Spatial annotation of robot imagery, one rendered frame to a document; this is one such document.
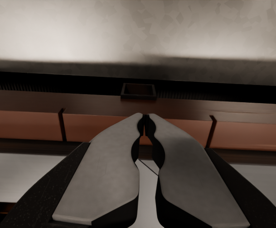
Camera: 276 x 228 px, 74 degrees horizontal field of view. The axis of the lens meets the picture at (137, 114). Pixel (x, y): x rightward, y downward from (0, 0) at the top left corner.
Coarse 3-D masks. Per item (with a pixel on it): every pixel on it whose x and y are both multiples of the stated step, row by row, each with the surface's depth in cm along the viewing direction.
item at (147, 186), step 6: (144, 180) 23; (150, 180) 23; (156, 180) 23; (144, 186) 24; (150, 186) 24; (144, 192) 24; (150, 192) 24; (144, 198) 25; (150, 198) 25; (138, 204) 25; (144, 204) 25; (150, 204) 25
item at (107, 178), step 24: (144, 120) 12; (96, 144) 9; (120, 144) 9; (96, 168) 8; (120, 168) 8; (72, 192) 6; (96, 192) 7; (120, 192) 7; (72, 216) 6; (96, 216) 6; (120, 216) 6
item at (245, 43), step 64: (0, 0) 28; (64, 0) 28; (128, 0) 28; (192, 0) 28; (256, 0) 28; (0, 64) 33; (64, 64) 33; (128, 64) 33; (192, 64) 33; (256, 64) 33
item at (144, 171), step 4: (136, 160) 21; (136, 164) 22; (140, 164) 22; (140, 168) 22; (144, 168) 22; (148, 168) 22; (140, 172) 22; (144, 172) 22; (148, 172) 22; (152, 172) 22; (144, 176) 23; (148, 176) 23; (152, 176) 23; (156, 176) 23
